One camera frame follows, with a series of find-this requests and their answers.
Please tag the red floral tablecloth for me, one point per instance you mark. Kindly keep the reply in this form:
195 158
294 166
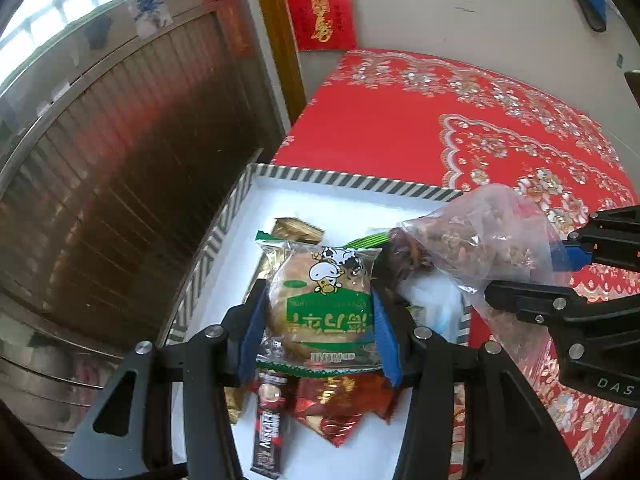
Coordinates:
390 125

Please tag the white box with striped rim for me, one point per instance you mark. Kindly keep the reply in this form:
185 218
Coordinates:
325 200

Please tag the brown slatted door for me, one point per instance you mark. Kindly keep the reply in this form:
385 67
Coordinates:
125 160

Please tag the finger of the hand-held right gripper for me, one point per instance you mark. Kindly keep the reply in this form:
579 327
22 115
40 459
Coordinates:
530 305
575 255

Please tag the clear dried dates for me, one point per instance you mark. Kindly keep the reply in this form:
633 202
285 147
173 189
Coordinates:
405 252

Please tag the red date snack packet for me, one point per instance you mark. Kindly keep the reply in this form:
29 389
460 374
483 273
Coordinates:
330 410

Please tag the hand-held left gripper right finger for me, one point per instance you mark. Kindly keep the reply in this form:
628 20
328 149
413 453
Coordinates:
387 345

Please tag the green grape snack packet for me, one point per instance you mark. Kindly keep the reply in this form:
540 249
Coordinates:
372 240

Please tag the red paper door strip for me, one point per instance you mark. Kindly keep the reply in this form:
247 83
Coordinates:
230 20

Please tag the dark brown wooden furniture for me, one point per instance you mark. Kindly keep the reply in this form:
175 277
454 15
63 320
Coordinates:
632 87

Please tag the gold foil snack packet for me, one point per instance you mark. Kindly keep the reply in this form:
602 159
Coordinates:
295 230

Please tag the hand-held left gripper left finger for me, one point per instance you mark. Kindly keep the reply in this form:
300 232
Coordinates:
252 345

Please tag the clear green pastry packet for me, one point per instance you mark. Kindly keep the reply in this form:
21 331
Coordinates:
325 310

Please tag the window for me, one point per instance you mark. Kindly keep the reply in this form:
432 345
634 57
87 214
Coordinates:
75 0

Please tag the wooden door frame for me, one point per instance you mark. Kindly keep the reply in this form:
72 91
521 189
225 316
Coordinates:
280 60

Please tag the black coffee stick packet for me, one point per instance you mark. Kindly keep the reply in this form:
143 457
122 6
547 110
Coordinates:
270 425

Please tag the red wall poster gold print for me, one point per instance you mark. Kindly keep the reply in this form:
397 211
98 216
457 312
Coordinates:
320 5

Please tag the clear plastic bag of nuts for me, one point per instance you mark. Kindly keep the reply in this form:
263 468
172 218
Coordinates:
475 245

